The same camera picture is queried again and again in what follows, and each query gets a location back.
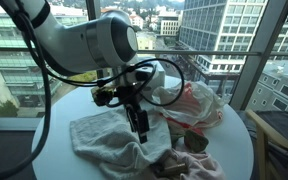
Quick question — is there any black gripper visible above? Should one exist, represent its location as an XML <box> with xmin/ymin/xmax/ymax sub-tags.
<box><xmin>114</xmin><ymin>84</ymin><xmax>151</xmax><ymax>145</ymax></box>

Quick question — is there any white towel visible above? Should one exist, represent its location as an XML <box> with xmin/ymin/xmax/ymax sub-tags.
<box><xmin>69</xmin><ymin>105</ymin><xmax>173</xmax><ymax>180</ymax></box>

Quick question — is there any brass wooden block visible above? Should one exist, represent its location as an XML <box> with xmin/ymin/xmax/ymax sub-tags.
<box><xmin>156</xmin><ymin>155</ymin><xmax>189</xmax><ymax>179</ymax></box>

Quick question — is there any green leaf-shaped cloth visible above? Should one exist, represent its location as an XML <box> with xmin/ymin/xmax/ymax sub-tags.
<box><xmin>169</xmin><ymin>128</ymin><xmax>210</xmax><ymax>154</ymax></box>

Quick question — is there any white red plastic bag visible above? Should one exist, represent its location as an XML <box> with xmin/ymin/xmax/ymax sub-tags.
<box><xmin>151</xmin><ymin>80</ymin><xmax>226</xmax><ymax>130</ymax></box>

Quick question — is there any pink cloth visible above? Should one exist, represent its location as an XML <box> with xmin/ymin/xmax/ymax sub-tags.
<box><xmin>149</xmin><ymin>148</ymin><xmax>227</xmax><ymax>180</ymax></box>

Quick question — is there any metal window railing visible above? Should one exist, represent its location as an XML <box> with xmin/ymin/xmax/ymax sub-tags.
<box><xmin>0</xmin><ymin>46</ymin><xmax>288</xmax><ymax>57</ymax></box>

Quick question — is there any wooden chair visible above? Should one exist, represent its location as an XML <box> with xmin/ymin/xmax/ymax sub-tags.
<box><xmin>245</xmin><ymin>109</ymin><xmax>288</xmax><ymax>180</ymax></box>

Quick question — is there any grey window mullion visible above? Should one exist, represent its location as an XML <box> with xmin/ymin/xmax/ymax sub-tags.
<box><xmin>229</xmin><ymin>0</ymin><xmax>288</xmax><ymax>111</ymax></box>

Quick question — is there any tape-wrapped wrist camera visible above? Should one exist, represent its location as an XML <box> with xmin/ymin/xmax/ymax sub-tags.
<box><xmin>90</xmin><ymin>84</ymin><xmax>118</xmax><ymax>108</ymax></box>

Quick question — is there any dark window frame post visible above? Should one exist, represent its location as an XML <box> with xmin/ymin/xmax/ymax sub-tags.
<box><xmin>85</xmin><ymin>0</ymin><xmax>102</xmax><ymax>21</ymax></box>

